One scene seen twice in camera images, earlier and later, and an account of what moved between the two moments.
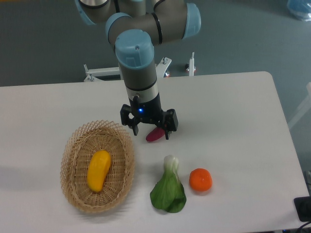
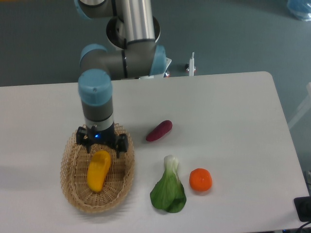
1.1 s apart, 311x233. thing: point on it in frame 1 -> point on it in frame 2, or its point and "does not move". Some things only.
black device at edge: x=302 y=205 does not move
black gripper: x=151 y=110 -> x=91 y=136
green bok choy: x=169 y=193 does not move
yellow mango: x=98 y=170 does not move
